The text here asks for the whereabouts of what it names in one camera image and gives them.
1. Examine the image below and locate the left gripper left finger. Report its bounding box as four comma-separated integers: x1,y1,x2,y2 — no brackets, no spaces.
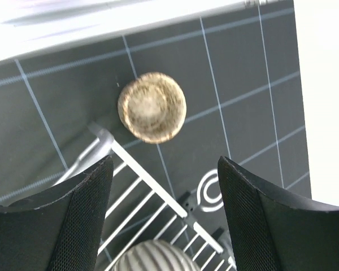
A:
0,155,114,270

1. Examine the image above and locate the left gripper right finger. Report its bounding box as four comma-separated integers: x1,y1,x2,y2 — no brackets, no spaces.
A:
218,156,339,270

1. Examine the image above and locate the white ribbed cup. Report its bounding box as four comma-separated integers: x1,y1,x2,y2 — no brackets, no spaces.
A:
113,240,200,271

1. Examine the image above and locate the small brown cup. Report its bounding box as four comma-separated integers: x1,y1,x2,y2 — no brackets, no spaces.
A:
118,72,187,144

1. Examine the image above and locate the silver wire dish rack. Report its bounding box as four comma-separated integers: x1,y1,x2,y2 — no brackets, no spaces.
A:
0,121,238,271

